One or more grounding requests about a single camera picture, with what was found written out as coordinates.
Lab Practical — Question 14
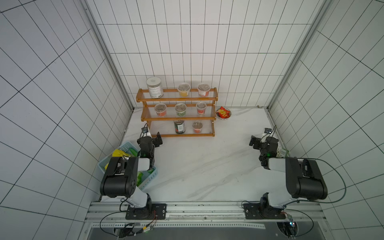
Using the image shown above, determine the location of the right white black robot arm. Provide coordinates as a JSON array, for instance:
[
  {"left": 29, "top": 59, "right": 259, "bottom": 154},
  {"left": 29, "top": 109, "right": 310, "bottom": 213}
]
[{"left": 242, "top": 136, "right": 328, "bottom": 220}]

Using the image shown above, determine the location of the red seed cup top shelf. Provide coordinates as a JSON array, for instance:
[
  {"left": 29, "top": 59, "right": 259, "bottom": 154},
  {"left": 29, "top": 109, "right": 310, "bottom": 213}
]
[{"left": 197, "top": 83, "right": 211, "bottom": 97}]

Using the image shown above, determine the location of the light blue plastic basket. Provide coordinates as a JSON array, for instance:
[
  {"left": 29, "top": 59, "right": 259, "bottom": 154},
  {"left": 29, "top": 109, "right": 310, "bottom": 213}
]
[{"left": 98, "top": 141, "right": 158, "bottom": 190}]

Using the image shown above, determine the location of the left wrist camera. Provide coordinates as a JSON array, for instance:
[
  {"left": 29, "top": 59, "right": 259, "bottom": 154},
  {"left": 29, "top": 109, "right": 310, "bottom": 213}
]
[{"left": 142, "top": 126, "right": 151, "bottom": 135}]

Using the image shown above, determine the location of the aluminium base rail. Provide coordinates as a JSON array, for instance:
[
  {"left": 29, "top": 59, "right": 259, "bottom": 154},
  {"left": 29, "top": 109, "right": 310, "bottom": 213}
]
[{"left": 79, "top": 201, "right": 334, "bottom": 240}]

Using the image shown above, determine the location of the green snack packet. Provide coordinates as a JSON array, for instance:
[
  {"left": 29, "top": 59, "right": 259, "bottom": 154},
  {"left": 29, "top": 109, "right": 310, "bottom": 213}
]
[{"left": 277, "top": 146, "right": 289, "bottom": 158}]

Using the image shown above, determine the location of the yellow seed cup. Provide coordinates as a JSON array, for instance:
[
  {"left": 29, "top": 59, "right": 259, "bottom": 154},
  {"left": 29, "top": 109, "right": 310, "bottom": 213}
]
[{"left": 178, "top": 83, "right": 191, "bottom": 98}]

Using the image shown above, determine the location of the tall white-lid seed jar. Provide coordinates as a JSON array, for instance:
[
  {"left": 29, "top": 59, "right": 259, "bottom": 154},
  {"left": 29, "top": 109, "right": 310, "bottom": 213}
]
[{"left": 146, "top": 77, "right": 164, "bottom": 99}]

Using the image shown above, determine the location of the red seed cup bottom shelf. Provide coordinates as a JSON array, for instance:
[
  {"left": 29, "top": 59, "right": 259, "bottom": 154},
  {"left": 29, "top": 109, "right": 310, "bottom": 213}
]
[{"left": 193, "top": 121, "right": 203, "bottom": 134}]

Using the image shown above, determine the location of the green seed cup middle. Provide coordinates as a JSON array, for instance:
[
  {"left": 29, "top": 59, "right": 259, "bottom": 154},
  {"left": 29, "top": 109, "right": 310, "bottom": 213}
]
[{"left": 175, "top": 103, "right": 187, "bottom": 117}]

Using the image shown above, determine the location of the green cucumber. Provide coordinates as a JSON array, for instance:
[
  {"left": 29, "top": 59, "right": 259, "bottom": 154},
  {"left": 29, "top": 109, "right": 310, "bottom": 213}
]
[{"left": 129, "top": 148, "right": 138, "bottom": 157}]

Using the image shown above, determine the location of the yellow green cabbage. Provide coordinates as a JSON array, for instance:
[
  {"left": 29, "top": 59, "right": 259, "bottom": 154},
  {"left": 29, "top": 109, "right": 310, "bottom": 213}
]
[{"left": 112, "top": 150, "right": 132, "bottom": 157}]

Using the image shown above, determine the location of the wooden three-tier shelf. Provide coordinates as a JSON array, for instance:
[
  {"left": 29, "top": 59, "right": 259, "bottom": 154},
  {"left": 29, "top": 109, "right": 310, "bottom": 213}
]
[{"left": 136, "top": 88, "right": 218, "bottom": 137}]

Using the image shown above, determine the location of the red seed cup shelf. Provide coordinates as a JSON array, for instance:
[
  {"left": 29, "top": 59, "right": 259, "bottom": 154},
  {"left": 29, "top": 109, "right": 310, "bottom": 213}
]
[
  {"left": 193, "top": 121, "right": 203, "bottom": 134},
  {"left": 197, "top": 83, "right": 211, "bottom": 97}
]

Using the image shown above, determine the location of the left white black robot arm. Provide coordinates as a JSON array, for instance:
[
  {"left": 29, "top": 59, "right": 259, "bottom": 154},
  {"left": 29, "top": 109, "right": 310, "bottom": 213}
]
[{"left": 100, "top": 133, "right": 167, "bottom": 220}]

